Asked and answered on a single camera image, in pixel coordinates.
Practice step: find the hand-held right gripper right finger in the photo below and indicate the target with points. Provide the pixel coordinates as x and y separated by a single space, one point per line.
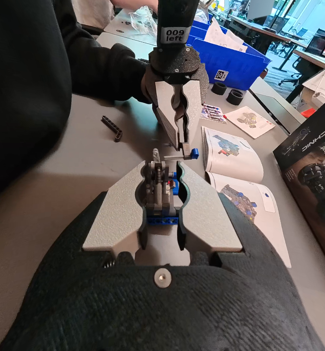
211 219

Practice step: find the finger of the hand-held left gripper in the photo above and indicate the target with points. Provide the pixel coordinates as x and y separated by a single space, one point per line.
194 104
164 98

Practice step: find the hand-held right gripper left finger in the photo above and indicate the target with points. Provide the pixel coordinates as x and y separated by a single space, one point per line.
113 219

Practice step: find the lego chassis assembly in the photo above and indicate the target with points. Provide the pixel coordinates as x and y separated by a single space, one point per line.
159 192

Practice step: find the red axle with grey connectors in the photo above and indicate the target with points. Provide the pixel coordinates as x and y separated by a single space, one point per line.
156 156

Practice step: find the person's left forearm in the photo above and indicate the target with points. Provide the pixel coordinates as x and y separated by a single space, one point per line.
102 68

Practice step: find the black lego tire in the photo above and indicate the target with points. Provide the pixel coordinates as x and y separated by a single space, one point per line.
219 88
236 96

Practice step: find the dark grey angled lego beam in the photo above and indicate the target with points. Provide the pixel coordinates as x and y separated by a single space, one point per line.
111 127

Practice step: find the lego set box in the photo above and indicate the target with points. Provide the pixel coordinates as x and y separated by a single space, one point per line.
310 178

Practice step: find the person's left hand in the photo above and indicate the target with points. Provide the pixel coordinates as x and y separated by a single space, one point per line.
148 87

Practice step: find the sticker sheet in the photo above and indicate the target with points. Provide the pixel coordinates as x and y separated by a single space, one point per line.
213 113

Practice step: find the clear plastic bag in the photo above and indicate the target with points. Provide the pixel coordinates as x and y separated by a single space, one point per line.
142 22

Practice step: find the white paper sheets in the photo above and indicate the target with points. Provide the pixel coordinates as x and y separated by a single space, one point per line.
222 35

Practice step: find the blue storage bin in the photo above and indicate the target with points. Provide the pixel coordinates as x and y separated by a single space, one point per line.
233 63

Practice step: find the small closed instruction booklet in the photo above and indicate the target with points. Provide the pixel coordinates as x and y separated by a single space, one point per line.
250 122

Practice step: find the orange plastic object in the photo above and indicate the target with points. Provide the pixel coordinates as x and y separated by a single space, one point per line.
308 112

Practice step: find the white cardboard box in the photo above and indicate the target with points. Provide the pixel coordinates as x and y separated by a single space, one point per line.
318 87

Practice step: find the black office chair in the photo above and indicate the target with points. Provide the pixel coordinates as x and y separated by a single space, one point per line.
320 41

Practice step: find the person's black top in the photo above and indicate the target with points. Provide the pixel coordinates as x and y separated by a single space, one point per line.
22 96

